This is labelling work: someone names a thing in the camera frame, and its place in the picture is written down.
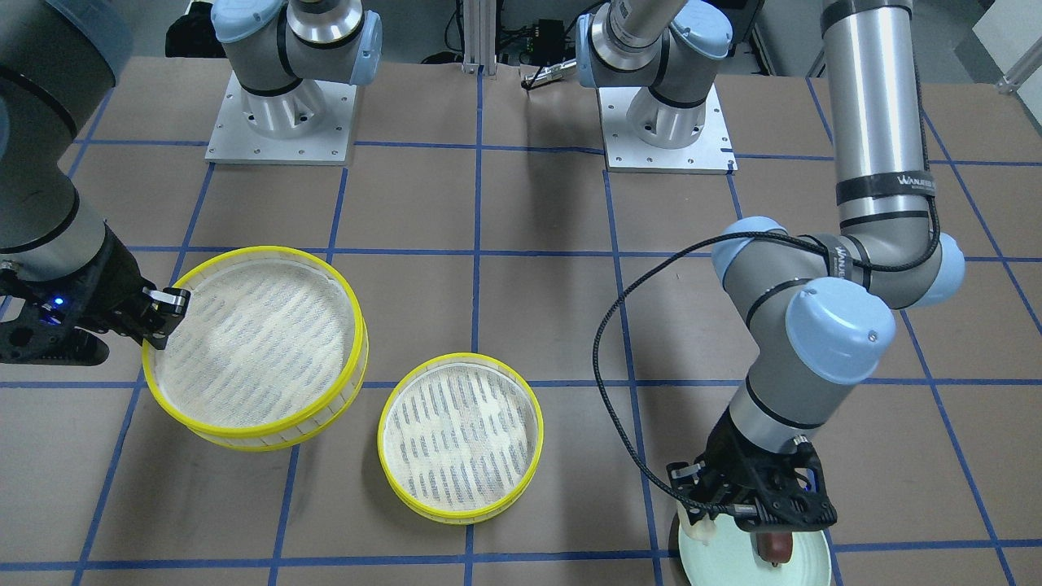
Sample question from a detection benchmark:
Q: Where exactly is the aluminium frame post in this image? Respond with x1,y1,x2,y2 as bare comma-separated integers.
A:
462,0,499,77

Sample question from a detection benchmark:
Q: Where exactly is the white bun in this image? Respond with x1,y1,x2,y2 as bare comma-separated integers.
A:
677,512,717,545

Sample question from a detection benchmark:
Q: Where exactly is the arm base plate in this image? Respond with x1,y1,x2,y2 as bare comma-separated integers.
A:
597,86,739,174
204,75,357,166

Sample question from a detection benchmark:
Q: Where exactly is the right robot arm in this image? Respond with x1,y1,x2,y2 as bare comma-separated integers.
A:
1,1,383,366

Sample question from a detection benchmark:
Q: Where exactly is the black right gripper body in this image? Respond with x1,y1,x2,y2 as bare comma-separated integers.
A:
1,229,163,366

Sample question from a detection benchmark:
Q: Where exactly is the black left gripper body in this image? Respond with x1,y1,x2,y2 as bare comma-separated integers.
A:
667,413,838,533

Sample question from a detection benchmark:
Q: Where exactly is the brown bun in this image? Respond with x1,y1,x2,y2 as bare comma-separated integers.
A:
755,531,795,568

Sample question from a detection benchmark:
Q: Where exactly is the light green plate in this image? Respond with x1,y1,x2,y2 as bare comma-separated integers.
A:
677,514,833,585

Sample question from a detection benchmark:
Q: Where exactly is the yellow steamer layer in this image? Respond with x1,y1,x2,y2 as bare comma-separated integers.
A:
142,246,370,451
377,352,545,524

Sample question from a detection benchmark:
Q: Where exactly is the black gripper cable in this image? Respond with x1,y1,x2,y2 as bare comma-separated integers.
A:
593,41,945,515

